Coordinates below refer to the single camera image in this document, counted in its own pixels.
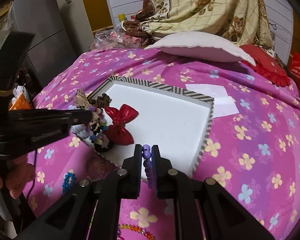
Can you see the clear plastic bag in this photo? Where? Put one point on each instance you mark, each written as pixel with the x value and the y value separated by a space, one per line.
pixel 110 38

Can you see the person's left hand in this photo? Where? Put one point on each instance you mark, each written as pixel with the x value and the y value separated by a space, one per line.
pixel 17 177

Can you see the leopard print scrunchie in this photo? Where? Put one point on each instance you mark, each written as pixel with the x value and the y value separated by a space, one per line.
pixel 96 120

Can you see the red ruffled cushion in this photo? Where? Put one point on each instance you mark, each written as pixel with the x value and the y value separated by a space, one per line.
pixel 265 62

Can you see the pink floral bed sheet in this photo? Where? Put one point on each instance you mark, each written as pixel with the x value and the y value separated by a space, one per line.
pixel 252 142

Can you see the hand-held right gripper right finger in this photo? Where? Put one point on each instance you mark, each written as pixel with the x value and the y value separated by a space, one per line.
pixel 154 160

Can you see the red satin bow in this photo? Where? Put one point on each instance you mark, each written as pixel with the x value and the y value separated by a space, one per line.
pixel 120 115

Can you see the beige furry scrunchie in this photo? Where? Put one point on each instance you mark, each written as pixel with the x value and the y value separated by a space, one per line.
pixel 81 98

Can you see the grey refrigerator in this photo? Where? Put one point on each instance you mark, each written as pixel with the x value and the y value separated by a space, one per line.
pixel 47 30

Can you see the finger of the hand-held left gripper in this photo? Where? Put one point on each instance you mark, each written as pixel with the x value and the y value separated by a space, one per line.
pixel 52 120
pixel 12 60

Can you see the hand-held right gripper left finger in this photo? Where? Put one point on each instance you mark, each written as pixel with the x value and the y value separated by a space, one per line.
pixel 138 160

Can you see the striped cardboard box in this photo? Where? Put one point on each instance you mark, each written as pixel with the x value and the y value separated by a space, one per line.
pixel 165 120

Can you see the cream floral quilt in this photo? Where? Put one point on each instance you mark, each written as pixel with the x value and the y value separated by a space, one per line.
pixel 202 5

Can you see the orange plastic basket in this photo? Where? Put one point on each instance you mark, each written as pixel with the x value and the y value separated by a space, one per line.
pixel 21 102

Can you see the white pillow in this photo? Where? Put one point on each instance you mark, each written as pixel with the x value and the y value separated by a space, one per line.
pixel 202 47

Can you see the white paper sheet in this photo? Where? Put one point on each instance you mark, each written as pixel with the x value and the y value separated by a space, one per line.
pixel 215 100

